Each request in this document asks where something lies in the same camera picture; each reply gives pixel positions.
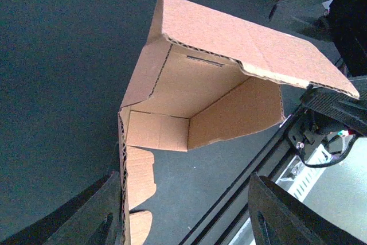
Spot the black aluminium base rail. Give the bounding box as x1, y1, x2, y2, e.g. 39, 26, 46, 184
180, 106, 314, 244

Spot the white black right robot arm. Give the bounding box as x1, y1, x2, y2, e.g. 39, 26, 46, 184
269, 0, 366, 135

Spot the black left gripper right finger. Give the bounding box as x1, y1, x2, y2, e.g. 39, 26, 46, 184
248, 173, 364, 245

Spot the metal base plate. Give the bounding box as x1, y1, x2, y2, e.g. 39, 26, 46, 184
292, 138, 366, 242

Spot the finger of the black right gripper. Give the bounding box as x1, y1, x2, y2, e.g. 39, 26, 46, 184
300, 76, 366, 136

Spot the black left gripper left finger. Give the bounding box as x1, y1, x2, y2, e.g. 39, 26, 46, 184
1, 172, 121, 244

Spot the cardboard box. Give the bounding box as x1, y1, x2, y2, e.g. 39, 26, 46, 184
118, 0, 362, 244

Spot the light blue slotted cable duct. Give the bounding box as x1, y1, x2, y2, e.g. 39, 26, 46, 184
275, 145, 331, 202

